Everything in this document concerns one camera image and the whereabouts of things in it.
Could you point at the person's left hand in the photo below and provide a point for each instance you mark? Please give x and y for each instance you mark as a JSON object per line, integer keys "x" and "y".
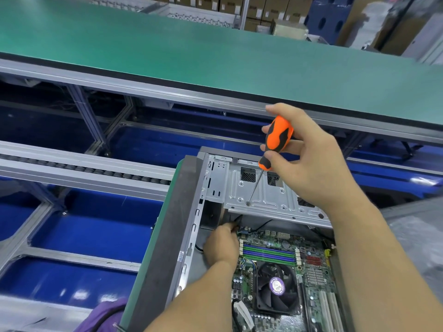
{"x": 223, "y": 245}

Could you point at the person's right thumb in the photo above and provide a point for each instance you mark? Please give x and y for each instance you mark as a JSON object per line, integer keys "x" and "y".
{"x": 292, "y": 147}

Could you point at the person's left fingers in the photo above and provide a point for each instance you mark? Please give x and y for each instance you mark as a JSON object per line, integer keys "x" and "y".
{"x": 228, "y": 228}

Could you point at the person's left forearm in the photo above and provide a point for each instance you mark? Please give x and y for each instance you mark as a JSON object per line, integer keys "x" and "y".
{"x": 197, "y": 300}

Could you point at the person's right forearm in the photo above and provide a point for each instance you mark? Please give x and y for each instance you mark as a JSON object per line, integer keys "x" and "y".
{"x": 380, "y": 273}

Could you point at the black processor cooling fan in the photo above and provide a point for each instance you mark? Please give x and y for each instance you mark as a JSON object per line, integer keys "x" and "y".
{"x": 277, "y": 288}

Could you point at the brown cardboard sheet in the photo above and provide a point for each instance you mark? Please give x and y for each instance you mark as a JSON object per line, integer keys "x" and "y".
{"x": 356, "y": 5}

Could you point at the grey metal computer case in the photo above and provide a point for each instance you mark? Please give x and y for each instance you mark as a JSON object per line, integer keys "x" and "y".
{"x": 166, "y": 245}

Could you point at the beige metal box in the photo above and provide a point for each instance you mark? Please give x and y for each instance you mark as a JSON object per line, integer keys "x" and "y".
{"x": 289, "y": 30}

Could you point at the person's right hand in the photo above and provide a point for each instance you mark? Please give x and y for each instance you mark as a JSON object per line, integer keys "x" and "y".
{"x": 318, "y": 159}

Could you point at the green computer motherboard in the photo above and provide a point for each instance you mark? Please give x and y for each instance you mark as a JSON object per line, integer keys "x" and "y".
{"x": 311, "y": 304}

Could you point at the small silver chipset heatsink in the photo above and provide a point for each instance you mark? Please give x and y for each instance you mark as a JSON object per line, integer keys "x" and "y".
{"x": 316, "y": 276}

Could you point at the purple garment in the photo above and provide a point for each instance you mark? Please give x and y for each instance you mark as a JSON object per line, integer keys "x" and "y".
{"x": 100, "y": 316}

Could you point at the stack of cardboard boxes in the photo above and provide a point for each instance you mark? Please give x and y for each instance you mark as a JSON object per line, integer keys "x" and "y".
{"x": 263, "y": 8}

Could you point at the silver metal drive cage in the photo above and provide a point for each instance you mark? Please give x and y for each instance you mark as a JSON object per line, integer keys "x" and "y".
{"x": 270, "y": 198}

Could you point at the orange and black screwdriver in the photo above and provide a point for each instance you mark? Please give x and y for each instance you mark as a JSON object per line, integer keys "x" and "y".
{"x": 279, "y": 133}

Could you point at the aluminium workbench frame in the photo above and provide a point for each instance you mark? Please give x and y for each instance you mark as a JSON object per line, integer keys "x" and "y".
{"x": 103, "y": 88}

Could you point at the conveyor roller rail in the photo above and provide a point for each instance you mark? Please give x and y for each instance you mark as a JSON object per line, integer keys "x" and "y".
{"x": 86, "y": 169}

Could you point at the stack of blue plastic pallets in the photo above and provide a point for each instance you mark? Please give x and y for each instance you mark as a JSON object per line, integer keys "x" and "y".
{"x": 327, "y": 18}

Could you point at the grey plastic sheet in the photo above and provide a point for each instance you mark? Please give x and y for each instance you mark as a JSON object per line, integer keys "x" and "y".
{"x": 418, "y": 242}

